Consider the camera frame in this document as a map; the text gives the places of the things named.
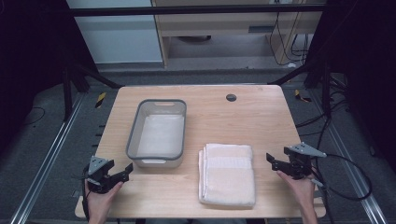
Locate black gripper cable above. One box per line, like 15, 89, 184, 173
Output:
80, 166, 92, 222
309, 153, 374, 202

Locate black metal stand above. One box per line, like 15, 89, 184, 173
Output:
267, 59, 333, 119
61, 61, 124, 123

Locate person's left hand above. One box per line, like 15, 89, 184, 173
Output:
85, 181, 124, 218

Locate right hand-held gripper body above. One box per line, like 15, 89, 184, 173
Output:
283, 141, 328, 181

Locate black hanging cables bundle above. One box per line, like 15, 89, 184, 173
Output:
268, 0, 314, 67

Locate person's right hand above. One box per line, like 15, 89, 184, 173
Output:
276, 170, 318, 212

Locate black floor cables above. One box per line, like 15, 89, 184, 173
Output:
294, 73, 356, 224

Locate yellow black tape strip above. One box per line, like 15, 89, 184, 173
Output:
293, 89, 313, 104
94, 91, 107, 109

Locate thin black floor cable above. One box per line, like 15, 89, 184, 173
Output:
21, 105, 47, 127

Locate black horizontal frame bar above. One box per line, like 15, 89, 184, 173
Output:
65, 3, 327, 18

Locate light wooden desk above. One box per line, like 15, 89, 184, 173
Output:
150, 0, 327, 67

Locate white cabinet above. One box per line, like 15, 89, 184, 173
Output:
65, 0, 164, 65

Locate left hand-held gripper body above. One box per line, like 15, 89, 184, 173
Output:
83, 155, 116, 195

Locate white basin with grey rim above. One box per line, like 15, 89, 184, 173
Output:
125, 98, 188, 170

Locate folded pale pink towel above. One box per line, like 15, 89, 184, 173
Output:
197, 142, 257, 208

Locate aluminium floor rail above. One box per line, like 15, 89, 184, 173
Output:
8, 91, 86, 224
309, 88, 389, 224

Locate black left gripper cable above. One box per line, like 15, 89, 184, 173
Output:
80, 166, 92, 222

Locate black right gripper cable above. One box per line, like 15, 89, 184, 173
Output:
309, 153, 374, 202

